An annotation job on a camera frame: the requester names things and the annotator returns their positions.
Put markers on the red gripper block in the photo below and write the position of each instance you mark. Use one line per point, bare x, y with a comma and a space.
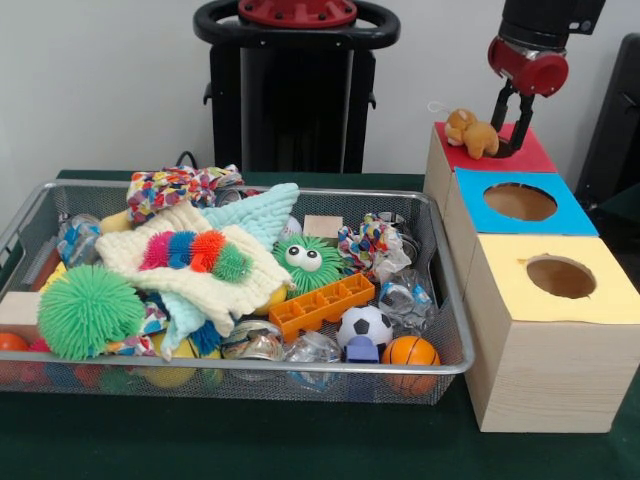
530, 70

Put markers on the brown plush toy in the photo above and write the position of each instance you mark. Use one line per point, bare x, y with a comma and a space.
472, 135

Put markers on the orange basketball toy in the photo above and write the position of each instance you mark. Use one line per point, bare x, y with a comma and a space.
410, 352

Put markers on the orange plastic toy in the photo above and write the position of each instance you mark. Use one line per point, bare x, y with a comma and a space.
320, 308

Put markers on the mint green waffle cloth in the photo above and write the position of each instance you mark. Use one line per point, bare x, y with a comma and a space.
255, 212

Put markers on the cream yellow cloth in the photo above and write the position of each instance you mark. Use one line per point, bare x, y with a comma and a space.
240, 285

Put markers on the clear mesh bin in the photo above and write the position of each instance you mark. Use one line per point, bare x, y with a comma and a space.
450, 330

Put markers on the wooden box with three holes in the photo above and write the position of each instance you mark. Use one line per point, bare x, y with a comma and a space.
550, 370

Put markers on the black upright panel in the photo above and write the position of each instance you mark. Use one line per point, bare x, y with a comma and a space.
615, 130

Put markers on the plain wooden block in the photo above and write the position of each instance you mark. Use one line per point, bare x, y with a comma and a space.
322, 226
18, 312

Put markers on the small green spiky ball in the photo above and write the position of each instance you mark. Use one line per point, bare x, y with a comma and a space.
310, 268

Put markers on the black and white soccer ball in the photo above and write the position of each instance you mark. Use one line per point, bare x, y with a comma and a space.
365, 326

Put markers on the small purple plastic toy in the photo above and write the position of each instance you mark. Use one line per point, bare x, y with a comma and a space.
363, 350

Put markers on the multicolour spiky caterpillar toy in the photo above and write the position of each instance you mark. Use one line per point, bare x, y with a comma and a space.
190, 252

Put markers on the dark green table cloth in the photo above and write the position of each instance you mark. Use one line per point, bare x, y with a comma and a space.
300, 440

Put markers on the yellow ball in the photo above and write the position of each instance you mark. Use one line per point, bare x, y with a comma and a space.
172, 372

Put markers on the small orange ball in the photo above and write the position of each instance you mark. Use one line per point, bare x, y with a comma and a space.
10, 342

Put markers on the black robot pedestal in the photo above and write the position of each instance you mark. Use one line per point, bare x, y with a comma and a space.
290, 110

